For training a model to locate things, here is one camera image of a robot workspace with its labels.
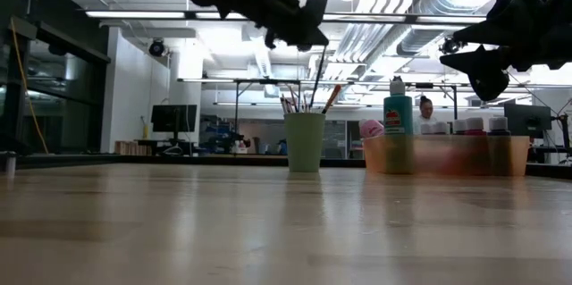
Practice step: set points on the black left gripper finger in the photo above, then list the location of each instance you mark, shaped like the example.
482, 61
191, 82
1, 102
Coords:
310, 37
318, 10

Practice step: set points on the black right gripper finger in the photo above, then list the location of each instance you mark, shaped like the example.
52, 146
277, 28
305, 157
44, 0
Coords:
482, 35
485, 72

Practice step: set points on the small dark blue paint bottle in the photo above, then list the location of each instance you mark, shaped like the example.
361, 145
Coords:
498, 124

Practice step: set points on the small magenta paint bottle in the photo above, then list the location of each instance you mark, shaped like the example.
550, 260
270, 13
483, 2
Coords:
475, 125

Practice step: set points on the orange-bristled dark paintbrush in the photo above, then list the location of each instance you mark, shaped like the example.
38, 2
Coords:
331, 97

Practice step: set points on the large teal paint bottle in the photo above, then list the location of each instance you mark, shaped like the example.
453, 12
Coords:
397, 115

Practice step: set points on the large pink paint bottle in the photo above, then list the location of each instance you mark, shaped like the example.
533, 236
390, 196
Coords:
372, 128

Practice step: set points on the black ceiling spotlight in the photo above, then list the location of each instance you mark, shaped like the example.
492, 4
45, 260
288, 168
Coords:
449, 46

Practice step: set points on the person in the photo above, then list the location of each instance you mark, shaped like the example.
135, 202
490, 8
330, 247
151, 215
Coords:
424, 115

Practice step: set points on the orange translucent plastic bin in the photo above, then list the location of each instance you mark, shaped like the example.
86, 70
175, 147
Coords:
447, 157

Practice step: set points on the pale green plastic cup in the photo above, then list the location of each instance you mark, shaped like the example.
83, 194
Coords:
305, 142

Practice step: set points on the long ceiling light strip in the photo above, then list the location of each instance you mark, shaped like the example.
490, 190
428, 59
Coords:
134, 14

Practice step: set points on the blue storage bins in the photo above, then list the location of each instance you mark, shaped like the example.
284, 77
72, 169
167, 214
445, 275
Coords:
219, 135

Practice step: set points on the wooden crate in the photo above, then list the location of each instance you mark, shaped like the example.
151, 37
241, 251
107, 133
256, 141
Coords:
129, 147

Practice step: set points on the black ceiling camera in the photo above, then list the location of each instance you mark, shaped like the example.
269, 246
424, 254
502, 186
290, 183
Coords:
156, 47

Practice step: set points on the small white post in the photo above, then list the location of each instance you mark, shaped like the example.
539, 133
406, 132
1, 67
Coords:
10, 166

